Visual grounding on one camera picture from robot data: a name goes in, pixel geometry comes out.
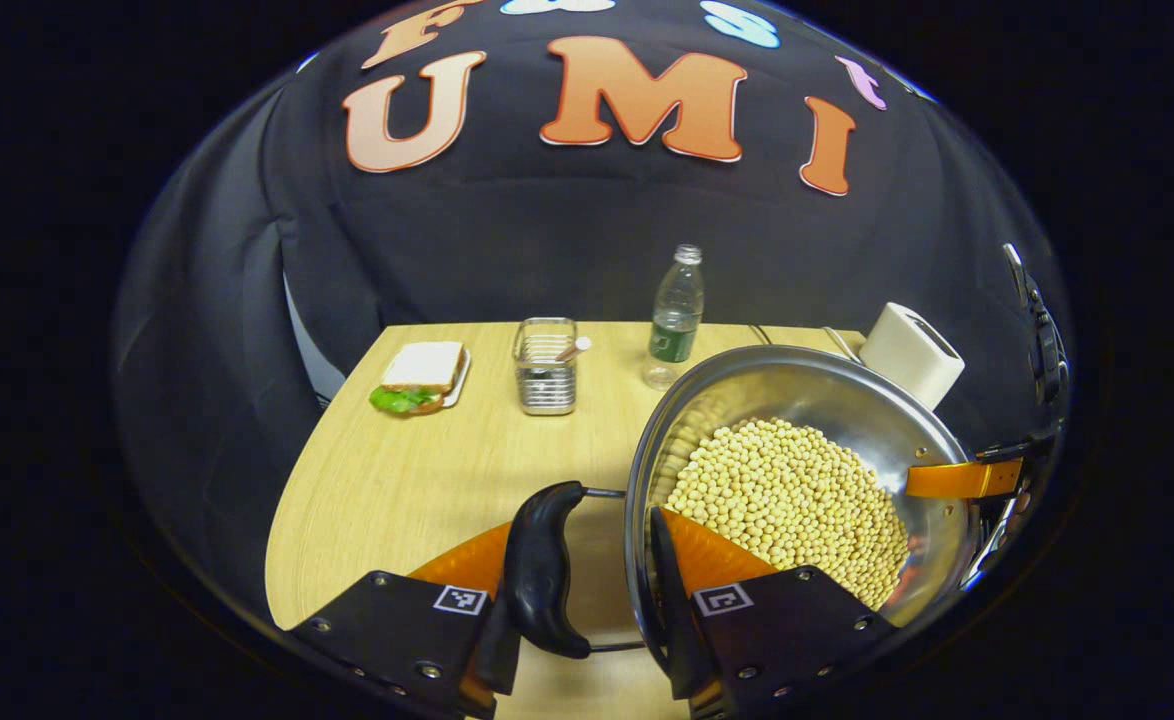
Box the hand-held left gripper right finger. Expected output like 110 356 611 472
647 505 898 719

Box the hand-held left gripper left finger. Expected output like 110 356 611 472
287 520 523 719

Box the pile of soybeans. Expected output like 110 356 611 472
665 418 910 611

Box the stainless steel pot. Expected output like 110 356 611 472
502 345 978 676

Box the white toaster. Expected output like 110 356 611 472
859 303 966 411

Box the white sandwich plate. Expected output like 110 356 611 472
442 345 473 408

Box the clear plastic water bottle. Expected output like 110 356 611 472
643 244 705 391

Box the sandwich with lettuce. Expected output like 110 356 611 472
369 341 466 416

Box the metal wire basket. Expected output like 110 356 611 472
512 317 580 416

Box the black power cable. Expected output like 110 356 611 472
747 324 863 361

